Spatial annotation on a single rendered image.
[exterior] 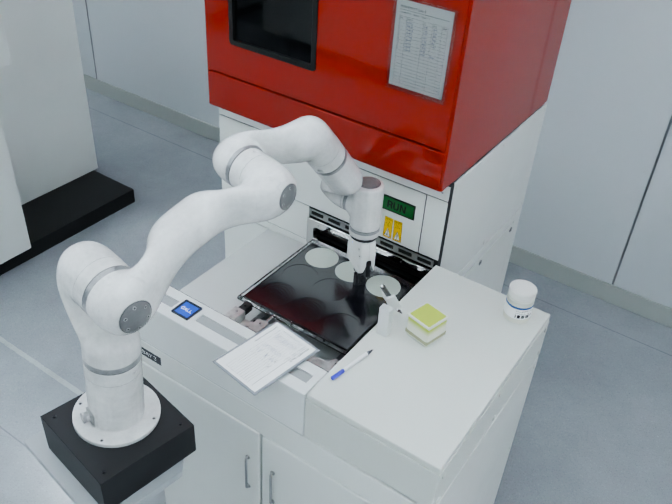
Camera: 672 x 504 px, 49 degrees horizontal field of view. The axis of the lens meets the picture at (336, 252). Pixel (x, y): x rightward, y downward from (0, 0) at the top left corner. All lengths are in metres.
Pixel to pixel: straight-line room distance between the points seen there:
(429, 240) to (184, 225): 0.83
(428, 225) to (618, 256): 1.72
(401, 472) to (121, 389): 0.62
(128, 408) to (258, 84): 0.99
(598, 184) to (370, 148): 1.72
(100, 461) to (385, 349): 0.70
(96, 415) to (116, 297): 0.37
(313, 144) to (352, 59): 0.38
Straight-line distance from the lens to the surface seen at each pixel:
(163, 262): 1.46
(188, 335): 1.88
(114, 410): 1.65
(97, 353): 1.55
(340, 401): 1.68
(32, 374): 3.23
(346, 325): 1.96
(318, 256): 2.19
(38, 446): 1.87
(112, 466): 1.66
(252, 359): 1.76
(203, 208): 1.50
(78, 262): 1.49
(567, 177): 3.54
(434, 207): 2.02
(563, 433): 3.08
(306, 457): 1.85
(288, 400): 1.75
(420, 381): 1.75
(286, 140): 1.60
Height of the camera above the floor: 2.21
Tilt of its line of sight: 36 degrees down
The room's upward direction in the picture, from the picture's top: 4 degrees clockwise
